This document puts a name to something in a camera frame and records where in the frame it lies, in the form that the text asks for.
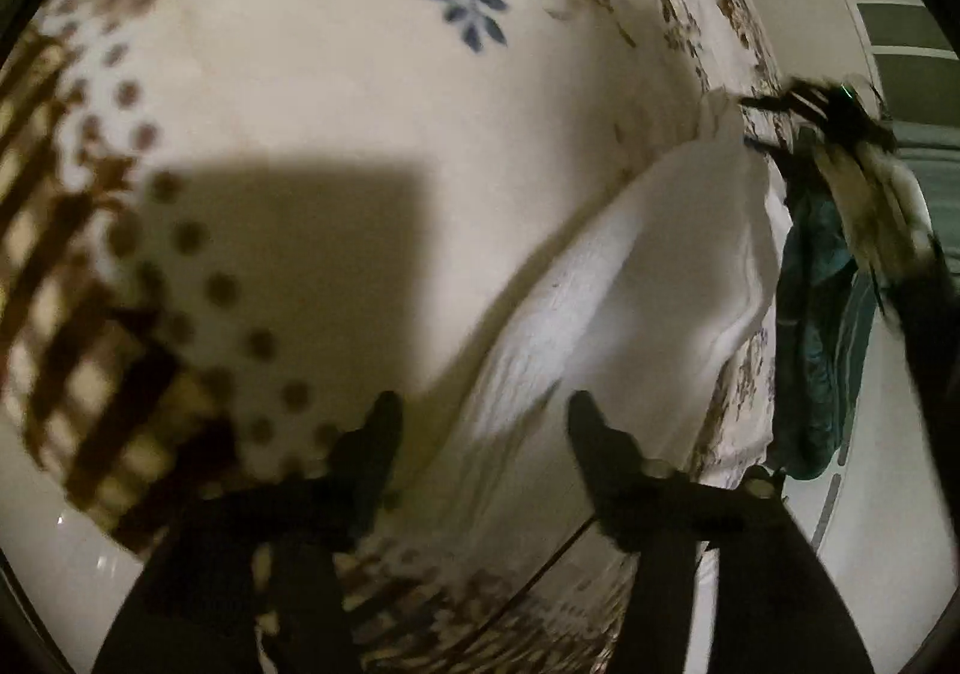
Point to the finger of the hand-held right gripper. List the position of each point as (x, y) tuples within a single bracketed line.
[(780, 98), (772, 153)]

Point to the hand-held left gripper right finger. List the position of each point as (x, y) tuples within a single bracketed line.
[(594, 441)]

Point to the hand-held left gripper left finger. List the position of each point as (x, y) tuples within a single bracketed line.
[(373, 445)]

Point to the white small garment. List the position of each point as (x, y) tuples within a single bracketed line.
[(637, 314)]

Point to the grey-green cabinet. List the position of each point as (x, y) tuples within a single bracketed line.
[(911, 67)]

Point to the teal garment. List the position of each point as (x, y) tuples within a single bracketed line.
[(814, 344)]

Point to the floral printed bed sheet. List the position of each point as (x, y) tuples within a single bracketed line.
[(300, 82)]

